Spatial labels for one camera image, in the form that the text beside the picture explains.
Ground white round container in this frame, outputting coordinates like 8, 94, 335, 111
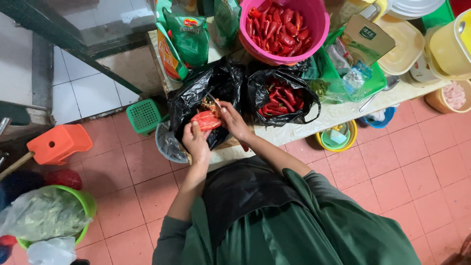
405, 55, 442, 88

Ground yellow bucket with green scoop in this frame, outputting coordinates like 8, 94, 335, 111
315, 119, 358, 153

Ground black waste bag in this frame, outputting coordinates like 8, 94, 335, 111
167, 56, 249, 151

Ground heap of cut red chilies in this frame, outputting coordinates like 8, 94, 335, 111
245, 0, 313, 57

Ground wooden handle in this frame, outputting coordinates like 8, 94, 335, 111
0, 151, 35, 182

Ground clear plastic bags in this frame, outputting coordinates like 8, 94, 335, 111
309, 37, 373, 102

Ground cream plastic lid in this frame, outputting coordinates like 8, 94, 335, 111
373, 14, 426, 76

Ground black bag of chilies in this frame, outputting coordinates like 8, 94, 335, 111
247, 61, 322, 127

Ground green plastic tray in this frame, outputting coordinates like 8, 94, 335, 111
309, 26, 388, 103

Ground green bucket with clear bag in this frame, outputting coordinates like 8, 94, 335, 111
0, 185, 97, 251

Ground orange tub with pink pieces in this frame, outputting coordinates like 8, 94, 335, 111
424, 79, 471, 114

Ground blue plastic bowl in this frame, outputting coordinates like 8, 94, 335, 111
359, 106, 397, 129

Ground red round object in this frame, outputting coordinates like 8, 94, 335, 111
46, 169, 83, 191

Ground orange plastic stool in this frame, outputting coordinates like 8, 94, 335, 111
26, 124, 94, 166

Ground grey plastic bin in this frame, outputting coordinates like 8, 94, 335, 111
155, 121, 189, 164

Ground green plastic stool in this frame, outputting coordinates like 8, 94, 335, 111
126, 98, 170, 137

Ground yellow plastic container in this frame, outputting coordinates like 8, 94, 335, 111
424, 8, 471, 81

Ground dark green pouch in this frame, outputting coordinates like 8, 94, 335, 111
213, 0, 242, 49

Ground metal spoon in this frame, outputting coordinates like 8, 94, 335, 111
359, 75, 401, 113

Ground pink plastic basin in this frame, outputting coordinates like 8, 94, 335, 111
238, 0, 330, 67

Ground orange and green sauce pouch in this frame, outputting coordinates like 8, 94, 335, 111
155, 22, 189, 82

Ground red chili pepper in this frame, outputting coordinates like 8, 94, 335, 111
190, 110, 223, 132

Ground person's green and black clothing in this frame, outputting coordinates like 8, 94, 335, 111
152, 155, 422, 265

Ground person's right hand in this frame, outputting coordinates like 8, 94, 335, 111
217, 101, 255, 143

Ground person's left hand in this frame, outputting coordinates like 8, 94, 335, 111
182, 120, 213, 166

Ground white plastic bag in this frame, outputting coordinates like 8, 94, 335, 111
26, 237, 77, 265

